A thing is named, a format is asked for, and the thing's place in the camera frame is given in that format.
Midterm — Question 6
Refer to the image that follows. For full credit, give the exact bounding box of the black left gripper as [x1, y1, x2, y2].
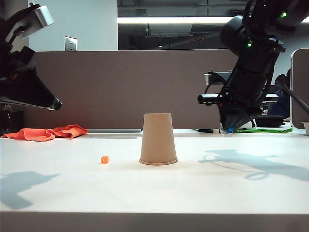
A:
[0, 45, 62, 111]

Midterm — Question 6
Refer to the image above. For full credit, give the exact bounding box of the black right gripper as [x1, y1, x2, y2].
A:
[197, 84, 266, 134]

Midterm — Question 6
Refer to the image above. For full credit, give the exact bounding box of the brown paper cup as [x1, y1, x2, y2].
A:
[139, 113, 179, 166]

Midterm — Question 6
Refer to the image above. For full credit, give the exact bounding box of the green tape strip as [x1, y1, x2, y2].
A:
[235, 128, 293, 134]

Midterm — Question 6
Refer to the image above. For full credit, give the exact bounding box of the orange cloth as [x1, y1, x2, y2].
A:
[1, 124, 89, 143]

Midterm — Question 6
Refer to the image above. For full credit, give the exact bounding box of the person in dark blue shirt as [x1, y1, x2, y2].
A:
[267, 68, 292, 122]

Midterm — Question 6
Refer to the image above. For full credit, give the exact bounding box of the black diagonal pole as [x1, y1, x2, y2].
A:
[274, 74, 309, 111]

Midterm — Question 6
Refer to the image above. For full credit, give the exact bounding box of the grey partition with white edge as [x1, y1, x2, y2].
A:
[290, 48, 309, 130]

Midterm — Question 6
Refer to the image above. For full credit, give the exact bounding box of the wide grey desk partition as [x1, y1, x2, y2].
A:
[24, 49, 243, 131]

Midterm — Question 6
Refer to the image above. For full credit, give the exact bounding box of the long ceiling light strip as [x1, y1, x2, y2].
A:
[117, 16, 309, 25]

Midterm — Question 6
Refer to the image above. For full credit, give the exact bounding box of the black camera cable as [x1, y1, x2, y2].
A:
[204, 72, 228, 96]

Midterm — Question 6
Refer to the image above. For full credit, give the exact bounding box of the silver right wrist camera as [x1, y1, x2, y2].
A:
[204, 70, 234, 86]

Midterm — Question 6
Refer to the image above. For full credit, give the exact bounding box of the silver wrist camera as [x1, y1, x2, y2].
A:
[5, 2, 55, 41]
[204, 70, 234, 86]

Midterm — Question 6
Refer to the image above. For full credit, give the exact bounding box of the metal wall plate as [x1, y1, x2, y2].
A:
[64, 36, 78, 52]

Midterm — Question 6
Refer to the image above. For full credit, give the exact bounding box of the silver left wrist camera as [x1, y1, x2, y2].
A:
[5, 2, 55, 41]

